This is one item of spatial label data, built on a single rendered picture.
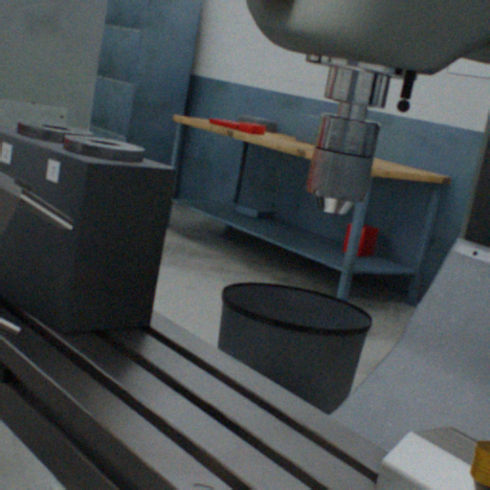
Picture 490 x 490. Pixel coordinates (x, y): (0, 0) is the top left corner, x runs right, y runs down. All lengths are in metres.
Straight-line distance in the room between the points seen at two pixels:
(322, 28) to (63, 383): 0.41
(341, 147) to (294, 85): 6.55
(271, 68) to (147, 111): 1.23
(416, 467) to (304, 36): 0.29
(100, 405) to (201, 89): 7.47
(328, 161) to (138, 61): 7.24
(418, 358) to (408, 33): 0.50
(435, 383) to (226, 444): 0.32
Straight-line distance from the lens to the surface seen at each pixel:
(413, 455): 0.55
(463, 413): 0.97
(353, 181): 0.67
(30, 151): 1.02
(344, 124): 0.67
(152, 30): 7.94
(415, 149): 6.22
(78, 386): 0.83
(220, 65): 8.04
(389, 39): 0.62
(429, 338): 1.04
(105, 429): 0.76
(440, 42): 0.64
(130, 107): 7.91
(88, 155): 0.97
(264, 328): 2.56
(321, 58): 0.66
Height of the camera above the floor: 1.29
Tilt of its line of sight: 11 degrees down
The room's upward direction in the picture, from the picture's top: 10 degrees clockwise
